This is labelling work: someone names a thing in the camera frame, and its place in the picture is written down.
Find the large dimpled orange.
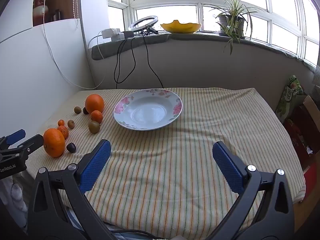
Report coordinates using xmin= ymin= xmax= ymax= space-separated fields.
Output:
xmin=43 ymin=128 xmax=66 ymax=158

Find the white cable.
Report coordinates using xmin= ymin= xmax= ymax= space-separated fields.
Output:
xmin=42 ymin=0 xmax=110 ymax=90

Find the ring light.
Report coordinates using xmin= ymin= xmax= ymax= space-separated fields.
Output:
xmin=128 ymin=15 xmax=160 ymax=36

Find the black cable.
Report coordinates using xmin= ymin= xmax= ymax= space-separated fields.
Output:
xmin=142 ymin=32 xmax=164 ymax=89
xmin=114 ymin=34 xmax=137 ymax=84

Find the floral white plate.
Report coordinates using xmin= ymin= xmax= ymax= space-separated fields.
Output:
xmin=114 ymin=89 xmax=183 ymax=131

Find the striped tablecloth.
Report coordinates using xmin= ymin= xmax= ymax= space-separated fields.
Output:
xmin=25 ymin=87 xmax=306 ymax=240

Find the brown cardboard box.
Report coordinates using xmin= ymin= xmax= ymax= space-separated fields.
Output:
xmin=302 ymin=95 xmax=320 ymax=123

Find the potted spider plant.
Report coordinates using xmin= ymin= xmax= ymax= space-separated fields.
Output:
xmin=209 ymin=0 xmax=259 ymax=55

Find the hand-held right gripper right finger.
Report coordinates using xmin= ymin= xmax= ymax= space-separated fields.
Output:
xmin=207 ymin=141 xmax=295 ymax=240

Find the green snack bag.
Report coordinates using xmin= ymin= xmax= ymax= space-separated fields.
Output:
xmin=275 ymin=75 xmax=308 ymax=118

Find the yellow bowl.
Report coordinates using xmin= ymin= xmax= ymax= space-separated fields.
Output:
xmin=160 ymin=19 xmax=202 ymax=34

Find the large greenish kiwi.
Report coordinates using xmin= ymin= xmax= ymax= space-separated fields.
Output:
xmin=88 ymin=121 xmax=101 ymax=134

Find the small mandarin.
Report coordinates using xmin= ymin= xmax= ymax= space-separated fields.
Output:
xmin=90 ymin=110 xmax=104 ymax=124
xmin=57 ymin=125 xmax=69 ymax=140

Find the dark red box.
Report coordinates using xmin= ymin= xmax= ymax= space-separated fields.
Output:
xmin=282 ymin=104 xmax=318 ymax=174

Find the white power adapter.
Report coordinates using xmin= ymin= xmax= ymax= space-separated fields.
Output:
xmin=101 ymin=27 xmax=121 ymax=39

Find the white patterned cloth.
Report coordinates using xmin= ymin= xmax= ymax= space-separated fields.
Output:
xmin=0 ymin=177 xmax=28 ymax=233

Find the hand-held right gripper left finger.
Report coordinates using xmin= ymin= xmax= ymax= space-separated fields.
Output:
xmin=27 ymin=139 xmax=118 ymax=240

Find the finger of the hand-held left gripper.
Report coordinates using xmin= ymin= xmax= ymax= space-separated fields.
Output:
xmin=0 ymin=134 xmax=45 ymax=158
xmin=0 ymin=129 xmax=26 ymax=151

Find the large smooth orange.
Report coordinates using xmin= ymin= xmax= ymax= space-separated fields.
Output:
xmin=85 ymin=94 xmax=105 ymax=114

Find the white window frame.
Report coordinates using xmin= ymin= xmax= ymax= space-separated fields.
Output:
xmin=107 ymin=0 xmax=320 ymax=68

